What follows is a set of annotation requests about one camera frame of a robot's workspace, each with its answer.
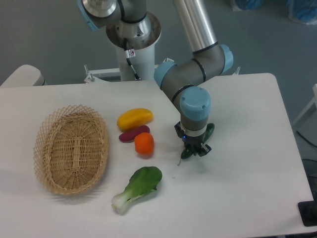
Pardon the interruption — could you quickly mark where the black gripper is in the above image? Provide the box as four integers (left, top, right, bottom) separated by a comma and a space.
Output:
174, 121, 211, 157

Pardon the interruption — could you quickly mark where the green cucumber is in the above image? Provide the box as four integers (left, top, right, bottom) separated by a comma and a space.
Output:
178, 123, 215, 165

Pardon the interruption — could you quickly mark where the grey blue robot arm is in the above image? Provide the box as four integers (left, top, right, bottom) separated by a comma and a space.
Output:
77, 0, 233, 159

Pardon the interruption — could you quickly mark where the orange carrot piece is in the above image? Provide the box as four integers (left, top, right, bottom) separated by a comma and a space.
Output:
134, 132, 155, 156

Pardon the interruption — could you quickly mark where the green bok choy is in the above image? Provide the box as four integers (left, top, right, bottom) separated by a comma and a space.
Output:
111, 166, 162, 214

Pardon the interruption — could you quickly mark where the yellow mango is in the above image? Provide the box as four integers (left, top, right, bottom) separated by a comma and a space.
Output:
117, 108, 154, 131

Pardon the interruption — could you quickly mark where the purple sweet potato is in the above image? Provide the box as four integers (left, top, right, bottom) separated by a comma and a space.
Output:
118, 125, 150, 142

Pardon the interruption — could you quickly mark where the woven wicker basket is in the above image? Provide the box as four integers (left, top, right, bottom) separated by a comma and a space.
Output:
34, 105, 109, 195

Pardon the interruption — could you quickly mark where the black device at table edge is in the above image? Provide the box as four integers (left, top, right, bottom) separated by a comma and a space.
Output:
298, 201, 317, 227

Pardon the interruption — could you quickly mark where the blue plastic bag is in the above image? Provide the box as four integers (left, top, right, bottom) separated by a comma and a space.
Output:
286, 0, 317, 25

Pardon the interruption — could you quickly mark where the white chair armrest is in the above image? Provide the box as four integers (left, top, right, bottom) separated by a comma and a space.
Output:
0, 64, 47, 88

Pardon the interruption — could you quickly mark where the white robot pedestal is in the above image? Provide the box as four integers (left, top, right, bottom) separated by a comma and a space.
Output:
84, 12, 161, 83

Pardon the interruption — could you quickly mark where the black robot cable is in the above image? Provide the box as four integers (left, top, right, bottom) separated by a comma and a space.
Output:
122, 37, 142, 81

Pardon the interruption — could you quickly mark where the white furniture frame right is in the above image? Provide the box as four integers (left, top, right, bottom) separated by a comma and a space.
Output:
291, 84, 317, 129

